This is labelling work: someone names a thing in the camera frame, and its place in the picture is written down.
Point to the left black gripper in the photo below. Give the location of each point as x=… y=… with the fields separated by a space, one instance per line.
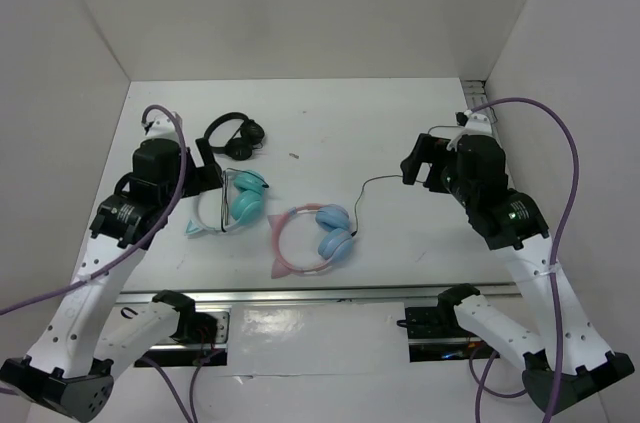
x=205 y=176

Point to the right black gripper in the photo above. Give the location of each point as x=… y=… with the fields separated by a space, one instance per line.
x=424 y=151

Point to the pink blue cat-ear headphones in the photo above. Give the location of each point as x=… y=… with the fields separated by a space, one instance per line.
x=310 y=239

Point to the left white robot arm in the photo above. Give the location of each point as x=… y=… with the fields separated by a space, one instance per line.
x=73 y=366

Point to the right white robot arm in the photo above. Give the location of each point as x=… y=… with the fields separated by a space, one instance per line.
x=563 y=361

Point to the teal cat-ear headphones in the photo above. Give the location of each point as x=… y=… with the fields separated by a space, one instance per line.
x=242 y=203

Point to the black headphones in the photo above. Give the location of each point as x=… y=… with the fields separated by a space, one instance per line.
x=241 y=145

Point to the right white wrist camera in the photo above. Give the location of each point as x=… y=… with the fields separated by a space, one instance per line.
x=470 y=123

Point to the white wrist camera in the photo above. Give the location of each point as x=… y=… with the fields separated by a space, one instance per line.
x=160 y=126
x=470 y=123

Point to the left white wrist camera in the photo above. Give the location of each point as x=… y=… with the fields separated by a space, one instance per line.
x=160 y=126

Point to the aluminium rail front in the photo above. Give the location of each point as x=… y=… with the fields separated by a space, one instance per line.
x=308 y=295

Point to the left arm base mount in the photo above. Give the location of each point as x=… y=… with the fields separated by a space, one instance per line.
x=204 y=343

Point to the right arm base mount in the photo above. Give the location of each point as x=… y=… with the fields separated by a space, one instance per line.
x=431 y=340

